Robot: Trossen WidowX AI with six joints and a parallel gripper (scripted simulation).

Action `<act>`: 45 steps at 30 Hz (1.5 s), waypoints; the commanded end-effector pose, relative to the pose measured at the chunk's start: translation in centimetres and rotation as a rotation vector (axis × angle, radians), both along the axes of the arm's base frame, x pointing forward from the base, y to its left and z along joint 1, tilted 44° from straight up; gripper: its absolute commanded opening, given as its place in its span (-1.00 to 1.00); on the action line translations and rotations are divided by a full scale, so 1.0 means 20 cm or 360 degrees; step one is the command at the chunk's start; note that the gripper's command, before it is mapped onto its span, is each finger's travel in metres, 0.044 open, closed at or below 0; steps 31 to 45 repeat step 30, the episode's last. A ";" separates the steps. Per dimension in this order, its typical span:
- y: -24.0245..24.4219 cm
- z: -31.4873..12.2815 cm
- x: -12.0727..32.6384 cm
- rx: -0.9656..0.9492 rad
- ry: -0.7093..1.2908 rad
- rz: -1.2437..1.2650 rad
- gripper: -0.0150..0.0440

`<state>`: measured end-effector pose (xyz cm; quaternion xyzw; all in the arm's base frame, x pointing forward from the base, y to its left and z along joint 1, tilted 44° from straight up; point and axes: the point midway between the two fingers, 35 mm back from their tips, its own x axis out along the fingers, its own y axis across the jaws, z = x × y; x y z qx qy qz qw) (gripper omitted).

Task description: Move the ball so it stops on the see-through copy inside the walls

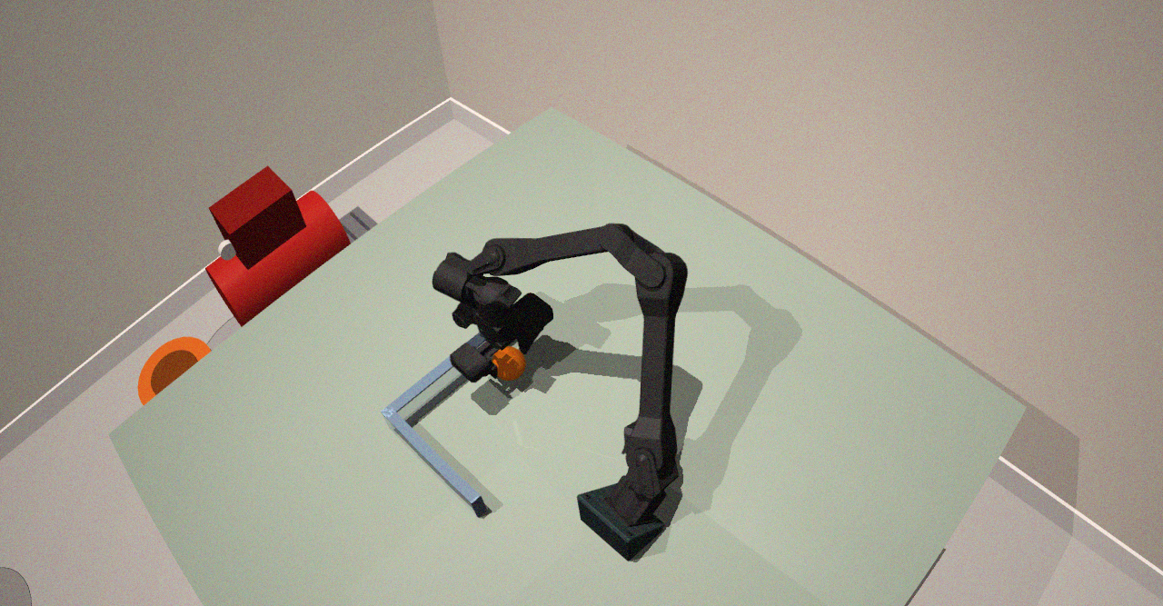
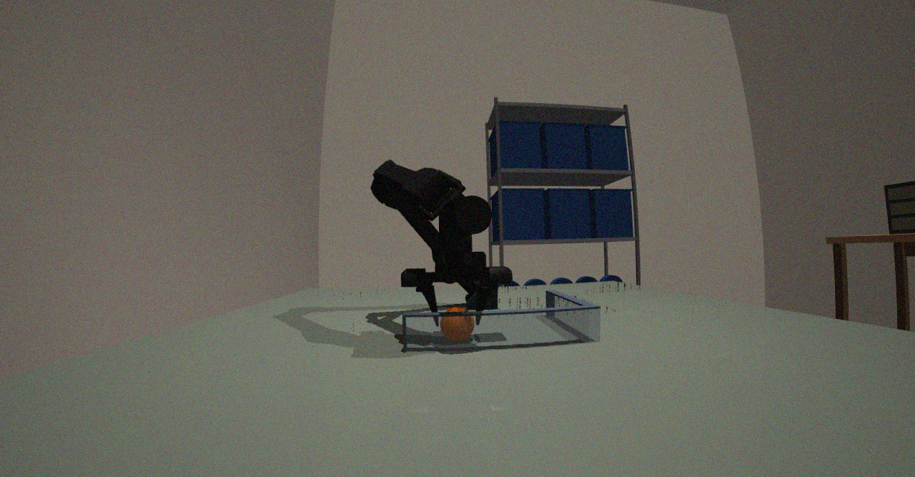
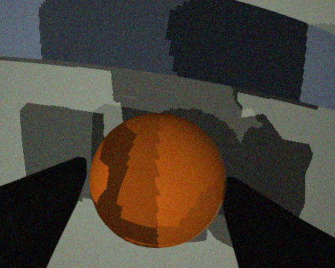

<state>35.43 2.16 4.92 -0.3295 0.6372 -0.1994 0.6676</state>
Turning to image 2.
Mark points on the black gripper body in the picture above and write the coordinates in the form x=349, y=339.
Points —
x=494, y=275

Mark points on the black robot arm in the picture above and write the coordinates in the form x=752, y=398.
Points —
x=417, y=194

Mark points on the low clear walls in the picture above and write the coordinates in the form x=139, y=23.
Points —
x=501, y=332

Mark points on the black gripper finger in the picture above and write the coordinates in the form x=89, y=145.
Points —
x=483, y=294
x=430, y=297

